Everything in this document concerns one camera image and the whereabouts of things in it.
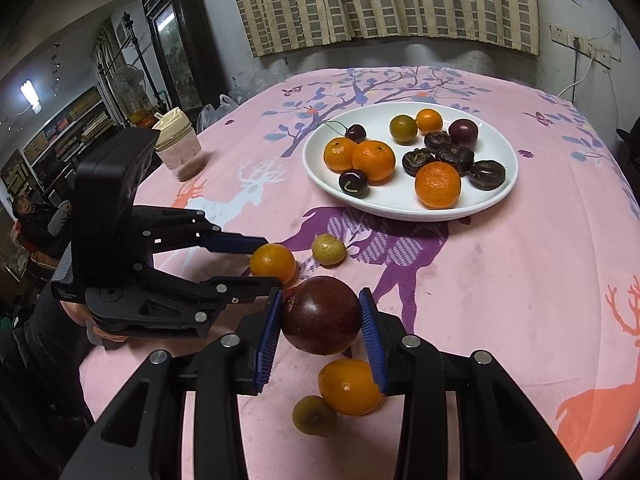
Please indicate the white plastic bag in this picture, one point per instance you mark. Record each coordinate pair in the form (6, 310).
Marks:
(215, 107)

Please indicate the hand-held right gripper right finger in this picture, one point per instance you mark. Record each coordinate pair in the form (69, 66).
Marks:
(372, 340)

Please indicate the yellow-green citrus fruit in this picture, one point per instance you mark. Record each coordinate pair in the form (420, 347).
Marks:
(403, 128)

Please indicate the olive green citrus fruit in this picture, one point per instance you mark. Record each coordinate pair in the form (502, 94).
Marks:
(314, 415)

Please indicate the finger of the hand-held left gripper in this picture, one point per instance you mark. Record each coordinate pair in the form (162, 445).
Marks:
(245, 290)
(235, 244)

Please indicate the checked beige curtain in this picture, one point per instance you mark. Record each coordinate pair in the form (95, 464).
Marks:
(380, 0)

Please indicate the dark water chestnut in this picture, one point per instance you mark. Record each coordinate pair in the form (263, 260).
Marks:
(418, 161)
(456, 157)
(438, 140)

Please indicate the large dark red plum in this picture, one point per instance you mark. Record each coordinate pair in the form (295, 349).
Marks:
(321, 315)

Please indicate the dark wooden framed picture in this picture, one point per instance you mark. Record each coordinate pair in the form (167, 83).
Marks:
(172, 55)

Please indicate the pink deer print tablecloth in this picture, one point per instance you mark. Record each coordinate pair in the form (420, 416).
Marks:
(500, 285)

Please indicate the dark round plum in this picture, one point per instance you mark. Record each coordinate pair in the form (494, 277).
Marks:
(462, 132)

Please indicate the clear plastic bag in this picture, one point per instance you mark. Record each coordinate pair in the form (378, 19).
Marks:
(257, 82)

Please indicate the lidded plastic jar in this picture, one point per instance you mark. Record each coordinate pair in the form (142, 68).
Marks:
(177, 152)

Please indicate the wall bookshelf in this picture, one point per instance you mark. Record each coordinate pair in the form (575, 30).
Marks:
(70, 127)

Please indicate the white wall socket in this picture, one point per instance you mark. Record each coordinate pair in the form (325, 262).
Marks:
(561, 34)

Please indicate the dark plum apart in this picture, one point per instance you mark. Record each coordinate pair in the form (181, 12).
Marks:
(486, 174)

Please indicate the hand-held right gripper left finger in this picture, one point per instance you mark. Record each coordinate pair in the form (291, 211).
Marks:
(267, 340)

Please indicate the person's left hand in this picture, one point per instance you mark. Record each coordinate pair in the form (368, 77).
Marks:
(75, 316)

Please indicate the white standing fan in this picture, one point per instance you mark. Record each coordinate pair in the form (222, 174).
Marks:
(131, 80)

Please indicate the dark cherry with stem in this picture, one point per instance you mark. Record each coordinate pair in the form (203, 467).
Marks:
(353, 183)
(356, 133)

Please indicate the glowing light bulb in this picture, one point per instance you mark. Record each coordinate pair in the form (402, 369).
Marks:
(31, 95)

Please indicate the person's left forearm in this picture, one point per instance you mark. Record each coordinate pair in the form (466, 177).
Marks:
(45, 360)

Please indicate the white wall socket strip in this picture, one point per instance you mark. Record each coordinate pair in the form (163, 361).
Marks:
(600, 52)

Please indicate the small yellow fruit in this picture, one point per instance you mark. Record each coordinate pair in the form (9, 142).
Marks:
(328, 249)

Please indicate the white oval plate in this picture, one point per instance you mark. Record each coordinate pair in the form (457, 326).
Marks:
(395, 205)

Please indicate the small orange mandarin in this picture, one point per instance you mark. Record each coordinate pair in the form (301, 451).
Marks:
(429, 121)

